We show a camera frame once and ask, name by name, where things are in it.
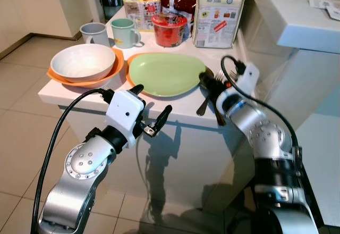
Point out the white counter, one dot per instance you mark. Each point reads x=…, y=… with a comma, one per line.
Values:
x=297, y=26

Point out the orange plate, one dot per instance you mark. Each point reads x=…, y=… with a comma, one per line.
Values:
x=127, y=72
x=109, y=77

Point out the grey mug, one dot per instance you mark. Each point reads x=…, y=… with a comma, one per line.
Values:
x=93, y=33

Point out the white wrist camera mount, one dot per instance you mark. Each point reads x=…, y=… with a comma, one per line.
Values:
x=123, y=109
x=247, y=80

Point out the white noodle multipack bag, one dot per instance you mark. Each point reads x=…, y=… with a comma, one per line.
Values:
x=219, y=13

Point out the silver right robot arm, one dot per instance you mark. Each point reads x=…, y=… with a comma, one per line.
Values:
x=265, y=138

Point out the white table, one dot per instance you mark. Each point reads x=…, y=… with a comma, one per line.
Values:
x=186, y=138

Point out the yellow printed food package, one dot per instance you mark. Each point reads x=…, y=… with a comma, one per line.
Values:
x=141, y=2

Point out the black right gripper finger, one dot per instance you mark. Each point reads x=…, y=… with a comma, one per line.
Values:
x=205, y=78

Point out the white paper card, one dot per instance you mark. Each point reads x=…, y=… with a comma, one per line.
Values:
x=334, y=13
x=319, y=3

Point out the white bowl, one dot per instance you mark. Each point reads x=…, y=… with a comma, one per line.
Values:
x=82, y=61

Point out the green plate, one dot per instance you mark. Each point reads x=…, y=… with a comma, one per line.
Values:
x=166, y=74

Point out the red instant noodle cup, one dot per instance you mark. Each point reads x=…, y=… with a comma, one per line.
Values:
x=170, y=31

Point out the green mug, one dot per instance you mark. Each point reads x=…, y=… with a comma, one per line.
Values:
x=123, y=33

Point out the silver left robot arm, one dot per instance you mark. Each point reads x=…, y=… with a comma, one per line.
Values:
x=79, y=165

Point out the red snack bag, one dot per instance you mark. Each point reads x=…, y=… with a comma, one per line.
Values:
x=180, y=0

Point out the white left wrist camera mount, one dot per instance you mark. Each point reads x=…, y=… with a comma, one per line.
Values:
x=123, y=109

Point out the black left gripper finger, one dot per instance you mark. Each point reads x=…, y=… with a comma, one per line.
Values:
x=137, y=89
x=162, y=117

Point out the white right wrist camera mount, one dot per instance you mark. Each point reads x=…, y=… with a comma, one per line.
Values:
x=247, y=80

